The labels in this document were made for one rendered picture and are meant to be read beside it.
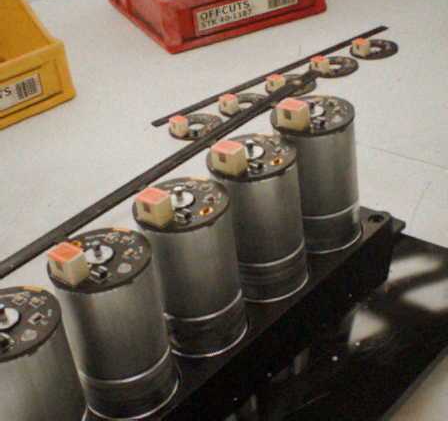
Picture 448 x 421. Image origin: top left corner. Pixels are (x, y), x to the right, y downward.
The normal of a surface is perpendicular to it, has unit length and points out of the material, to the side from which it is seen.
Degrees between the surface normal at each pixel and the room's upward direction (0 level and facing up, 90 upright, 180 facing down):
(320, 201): 90
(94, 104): 0
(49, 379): 90
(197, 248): 90
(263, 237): 90
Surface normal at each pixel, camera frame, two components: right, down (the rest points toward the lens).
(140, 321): 0.65, 0.32
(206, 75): -0.13, -0.85
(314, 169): -0.07, 0.52
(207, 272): 0.44, 0.41
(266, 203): 0.19, 0.48
